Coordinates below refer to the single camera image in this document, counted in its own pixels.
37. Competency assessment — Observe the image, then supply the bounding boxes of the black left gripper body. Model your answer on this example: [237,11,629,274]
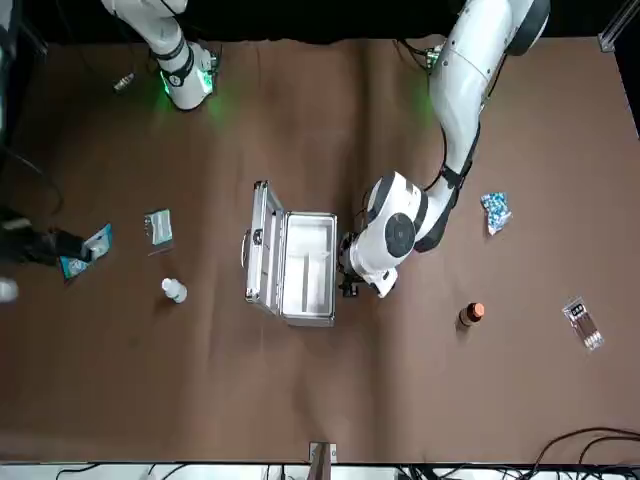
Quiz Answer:
[337,232,362,281]

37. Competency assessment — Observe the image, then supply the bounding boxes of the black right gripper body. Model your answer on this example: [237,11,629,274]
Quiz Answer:
[0,205,54,267]

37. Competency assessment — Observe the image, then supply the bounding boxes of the silver aluminium medicine case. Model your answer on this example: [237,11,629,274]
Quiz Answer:
[241,180,339,329]

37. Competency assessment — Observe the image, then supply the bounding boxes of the blue white foil packet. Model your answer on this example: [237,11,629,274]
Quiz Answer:
[58,223,114,281]

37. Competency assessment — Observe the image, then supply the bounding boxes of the clear zip bag green patches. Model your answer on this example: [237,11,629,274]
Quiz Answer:
[143,208,177,257]

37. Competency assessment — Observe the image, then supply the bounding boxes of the white plastic bottle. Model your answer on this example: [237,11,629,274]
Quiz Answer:
[161,277,190,305]

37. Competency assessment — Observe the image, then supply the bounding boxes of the brown glass bottle orange cap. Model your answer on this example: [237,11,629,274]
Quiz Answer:
[458,301,486,331]

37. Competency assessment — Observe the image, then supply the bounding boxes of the blue white capsule bag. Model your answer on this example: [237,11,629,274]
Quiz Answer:
[480,191,514,237]

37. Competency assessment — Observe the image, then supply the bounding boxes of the clear bag of dark swabs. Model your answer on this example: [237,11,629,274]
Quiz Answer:
[560,295,606,353]

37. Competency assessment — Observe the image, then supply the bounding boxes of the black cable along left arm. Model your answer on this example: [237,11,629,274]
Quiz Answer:
[424,44,506,192]

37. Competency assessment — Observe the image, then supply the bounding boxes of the silver aluminium post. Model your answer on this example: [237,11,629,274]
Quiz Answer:
[308,441,338,480]

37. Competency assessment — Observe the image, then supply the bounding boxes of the black cable with metal connector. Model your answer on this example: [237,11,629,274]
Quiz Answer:
[112,69,139,96]

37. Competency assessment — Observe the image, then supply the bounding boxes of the black left arm foot cable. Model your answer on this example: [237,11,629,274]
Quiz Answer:
[394,37,442,72]

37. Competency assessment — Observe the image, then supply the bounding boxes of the black cable bundle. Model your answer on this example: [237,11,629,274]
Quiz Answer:
[529,427,640,480]

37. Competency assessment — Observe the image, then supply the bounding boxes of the aluminium frame profile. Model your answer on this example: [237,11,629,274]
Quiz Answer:
[597,14,627,52]

